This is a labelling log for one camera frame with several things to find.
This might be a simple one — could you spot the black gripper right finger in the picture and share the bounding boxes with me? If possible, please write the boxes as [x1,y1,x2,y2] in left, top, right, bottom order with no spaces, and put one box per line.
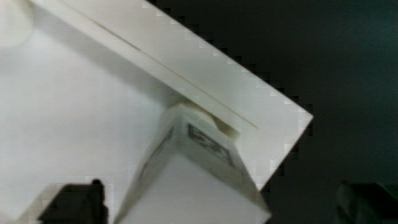
[333,182,398,224]

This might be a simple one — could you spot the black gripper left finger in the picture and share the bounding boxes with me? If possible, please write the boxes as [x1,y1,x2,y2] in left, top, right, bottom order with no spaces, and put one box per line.
[38,179,109,224]

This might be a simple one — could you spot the white leg with tag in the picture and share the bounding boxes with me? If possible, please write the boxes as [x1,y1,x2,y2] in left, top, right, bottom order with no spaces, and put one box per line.
[116,104,271,224]

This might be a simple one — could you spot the white square tabletop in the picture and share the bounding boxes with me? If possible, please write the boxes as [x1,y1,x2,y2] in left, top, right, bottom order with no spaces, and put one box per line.
[0,0,312,224]

